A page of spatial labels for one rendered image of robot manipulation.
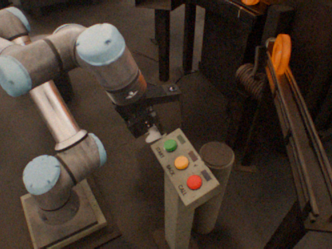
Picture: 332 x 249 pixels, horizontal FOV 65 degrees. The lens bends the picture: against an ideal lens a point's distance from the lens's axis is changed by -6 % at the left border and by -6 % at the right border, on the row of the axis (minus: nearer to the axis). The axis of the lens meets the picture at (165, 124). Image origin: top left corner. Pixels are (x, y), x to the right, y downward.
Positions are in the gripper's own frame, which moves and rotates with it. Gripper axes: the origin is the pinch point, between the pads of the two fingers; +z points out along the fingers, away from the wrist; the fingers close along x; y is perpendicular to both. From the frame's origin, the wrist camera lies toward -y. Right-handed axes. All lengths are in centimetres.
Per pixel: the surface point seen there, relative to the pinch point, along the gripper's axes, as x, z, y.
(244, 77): -31, 35, -48
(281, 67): -9, 15, -51
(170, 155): 3.1, 6.7, 1.7
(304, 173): 32.3, -0.7, -21.6
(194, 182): 15.5, 5.6, 0.1
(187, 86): -95, 84, -37
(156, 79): -112, 77, -21
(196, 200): 19.5, 7.1, 2.2
